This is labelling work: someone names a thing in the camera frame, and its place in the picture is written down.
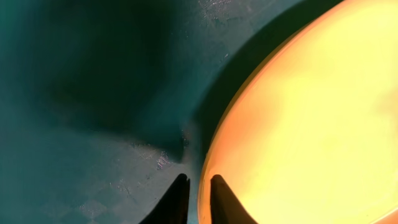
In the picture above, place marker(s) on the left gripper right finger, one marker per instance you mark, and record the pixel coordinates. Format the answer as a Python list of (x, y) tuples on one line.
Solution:
[(225, 206)]

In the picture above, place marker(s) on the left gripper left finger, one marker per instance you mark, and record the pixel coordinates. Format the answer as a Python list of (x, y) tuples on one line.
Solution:
[(172, 208)]

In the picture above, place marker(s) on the yellow round plate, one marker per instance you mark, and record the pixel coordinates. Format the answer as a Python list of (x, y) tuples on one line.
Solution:
[(312, 136)]

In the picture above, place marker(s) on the teal plastic serving tray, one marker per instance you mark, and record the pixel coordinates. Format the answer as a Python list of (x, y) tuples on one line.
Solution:
[(105, 102)]

